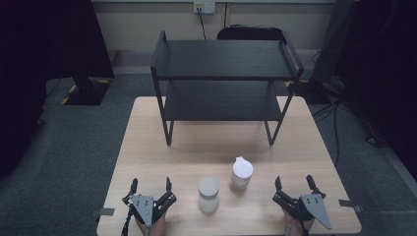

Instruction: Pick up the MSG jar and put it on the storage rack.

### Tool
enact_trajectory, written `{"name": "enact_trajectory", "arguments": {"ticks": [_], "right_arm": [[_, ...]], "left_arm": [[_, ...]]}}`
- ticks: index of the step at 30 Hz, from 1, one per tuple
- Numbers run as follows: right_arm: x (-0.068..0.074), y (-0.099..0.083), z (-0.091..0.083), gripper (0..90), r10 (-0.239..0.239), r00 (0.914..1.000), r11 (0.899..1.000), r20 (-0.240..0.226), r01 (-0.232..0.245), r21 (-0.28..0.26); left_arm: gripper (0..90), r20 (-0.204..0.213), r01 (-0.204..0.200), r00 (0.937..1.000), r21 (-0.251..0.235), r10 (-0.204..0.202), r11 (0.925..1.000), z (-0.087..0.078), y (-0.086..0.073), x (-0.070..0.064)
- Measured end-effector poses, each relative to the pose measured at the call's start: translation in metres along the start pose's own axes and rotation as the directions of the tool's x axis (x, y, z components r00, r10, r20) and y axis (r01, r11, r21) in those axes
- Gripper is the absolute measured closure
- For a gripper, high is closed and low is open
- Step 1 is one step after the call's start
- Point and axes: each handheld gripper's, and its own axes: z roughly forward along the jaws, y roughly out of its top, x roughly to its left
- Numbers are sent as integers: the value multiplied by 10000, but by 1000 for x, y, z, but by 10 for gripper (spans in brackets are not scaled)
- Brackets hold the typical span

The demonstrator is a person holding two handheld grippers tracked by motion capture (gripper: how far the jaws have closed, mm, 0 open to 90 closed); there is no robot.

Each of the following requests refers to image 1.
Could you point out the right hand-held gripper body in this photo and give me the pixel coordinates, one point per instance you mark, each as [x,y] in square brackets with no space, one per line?
[311,205]

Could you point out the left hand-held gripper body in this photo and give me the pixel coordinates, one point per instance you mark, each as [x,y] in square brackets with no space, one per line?
[142,205]

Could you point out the glass jar with spout lid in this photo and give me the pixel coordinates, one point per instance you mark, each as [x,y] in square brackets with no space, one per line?
[242,173]

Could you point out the black two-tier shelf rack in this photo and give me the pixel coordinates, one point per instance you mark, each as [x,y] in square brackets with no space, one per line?
[223,59]

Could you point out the person's right hand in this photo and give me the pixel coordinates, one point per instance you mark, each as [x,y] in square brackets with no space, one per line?
[297,227]

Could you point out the person's left hand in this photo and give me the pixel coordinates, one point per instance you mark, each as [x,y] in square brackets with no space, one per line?
[158,227]

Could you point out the grey tape strip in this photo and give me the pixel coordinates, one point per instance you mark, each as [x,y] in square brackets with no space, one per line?
[104,211]
[350,204]

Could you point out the black stand base striped tape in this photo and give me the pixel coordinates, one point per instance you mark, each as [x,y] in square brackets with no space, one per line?
[87,93]

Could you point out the dark curtain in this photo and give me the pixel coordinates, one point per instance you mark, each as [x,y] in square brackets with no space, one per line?
[387,65]
[49,49]

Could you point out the dark upright panel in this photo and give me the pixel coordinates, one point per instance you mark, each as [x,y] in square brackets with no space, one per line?
[332,42]

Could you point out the white wall outlet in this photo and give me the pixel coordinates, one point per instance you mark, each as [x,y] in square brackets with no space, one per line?
[204,6]

